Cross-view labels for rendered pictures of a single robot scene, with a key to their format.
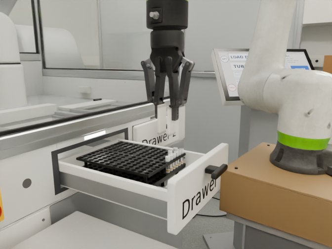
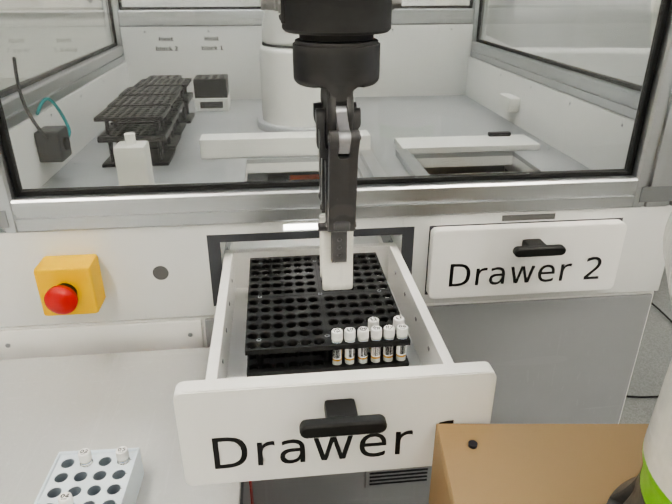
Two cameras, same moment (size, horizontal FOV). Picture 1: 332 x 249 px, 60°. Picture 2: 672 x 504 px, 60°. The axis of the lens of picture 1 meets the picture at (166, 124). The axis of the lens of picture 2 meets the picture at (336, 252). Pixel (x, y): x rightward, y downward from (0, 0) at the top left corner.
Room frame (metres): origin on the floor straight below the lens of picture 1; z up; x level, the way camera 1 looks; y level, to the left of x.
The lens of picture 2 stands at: (0.35, -0.42, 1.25)
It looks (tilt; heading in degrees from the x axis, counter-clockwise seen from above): 25 degrees down; 53
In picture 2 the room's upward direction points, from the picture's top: straight up
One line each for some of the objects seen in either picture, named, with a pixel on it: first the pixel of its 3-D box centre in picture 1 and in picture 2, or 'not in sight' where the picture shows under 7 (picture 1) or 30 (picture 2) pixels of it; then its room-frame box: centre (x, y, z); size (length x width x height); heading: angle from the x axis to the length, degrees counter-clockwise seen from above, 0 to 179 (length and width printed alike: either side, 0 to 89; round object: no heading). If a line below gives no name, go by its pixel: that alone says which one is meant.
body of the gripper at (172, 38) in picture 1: (167, 51); (336, 91); (0.67, 0.00, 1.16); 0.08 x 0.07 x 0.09; 59
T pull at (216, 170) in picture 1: (214, 170); (341, 416); (0.60, -0.11, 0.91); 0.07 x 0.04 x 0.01; 149
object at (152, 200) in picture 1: (129, 167); (319, 315); (0.72, 0.10, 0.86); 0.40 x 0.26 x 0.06; 59
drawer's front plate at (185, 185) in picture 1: (202, 181); (338, 423); (0.61, -0.08, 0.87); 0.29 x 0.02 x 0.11; 149
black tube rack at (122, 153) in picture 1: (132, 166); (320, 316); (0.71, 0.09, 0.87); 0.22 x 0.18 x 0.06; 59
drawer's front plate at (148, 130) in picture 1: (158, 133); (525, 259); (1.04, 0.03, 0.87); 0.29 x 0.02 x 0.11; 149
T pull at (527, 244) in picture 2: not in sight; (535, 247); (1.03, 0.01, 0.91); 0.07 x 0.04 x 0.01; 149
